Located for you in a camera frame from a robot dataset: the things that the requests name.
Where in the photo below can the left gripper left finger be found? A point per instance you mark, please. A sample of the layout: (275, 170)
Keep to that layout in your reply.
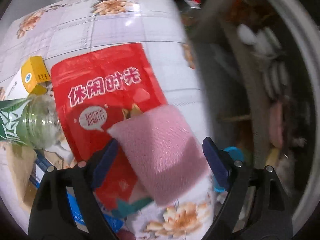
(51, 215)

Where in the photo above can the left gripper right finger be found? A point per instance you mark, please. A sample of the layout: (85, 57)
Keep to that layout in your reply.
(270, 215)

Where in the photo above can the brown paper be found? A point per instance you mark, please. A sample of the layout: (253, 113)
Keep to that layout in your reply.
(21, 160)

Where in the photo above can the pink sponge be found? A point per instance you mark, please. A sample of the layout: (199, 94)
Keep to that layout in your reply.
(163, 152)

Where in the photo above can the red snack bag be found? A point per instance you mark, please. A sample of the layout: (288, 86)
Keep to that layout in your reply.
(96, 90)

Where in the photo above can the blue plastic trash basket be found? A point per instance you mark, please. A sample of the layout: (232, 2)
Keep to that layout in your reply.
(231, 153)

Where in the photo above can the blue white box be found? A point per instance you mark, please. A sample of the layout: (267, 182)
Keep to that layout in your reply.
(47, 159)

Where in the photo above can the pink plastic basin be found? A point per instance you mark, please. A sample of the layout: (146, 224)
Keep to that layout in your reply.
(276, 124)

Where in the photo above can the green label plastic bottle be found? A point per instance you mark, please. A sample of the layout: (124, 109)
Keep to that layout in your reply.
(31, 121)

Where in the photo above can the yellow white carton box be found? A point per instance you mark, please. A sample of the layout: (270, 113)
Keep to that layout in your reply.
(29, 80)

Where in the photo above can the floral tablecloth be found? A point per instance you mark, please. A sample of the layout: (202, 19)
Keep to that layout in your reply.
(75, 27)

